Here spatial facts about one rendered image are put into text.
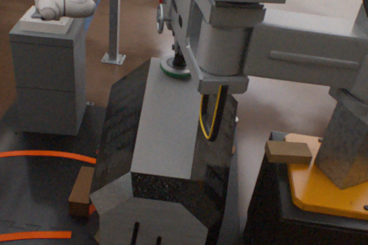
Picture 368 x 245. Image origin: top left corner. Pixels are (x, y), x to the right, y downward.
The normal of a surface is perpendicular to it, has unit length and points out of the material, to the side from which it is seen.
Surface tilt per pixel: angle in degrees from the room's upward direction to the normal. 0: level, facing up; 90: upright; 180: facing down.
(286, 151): 0
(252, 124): 0
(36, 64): 90
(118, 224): 90
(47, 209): 0
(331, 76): 90
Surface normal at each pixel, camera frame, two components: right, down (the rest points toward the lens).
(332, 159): -0.90, 0.15
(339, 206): 0.12, -0.81
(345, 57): -0.05, 0.57
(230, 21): 0.20, 0.58
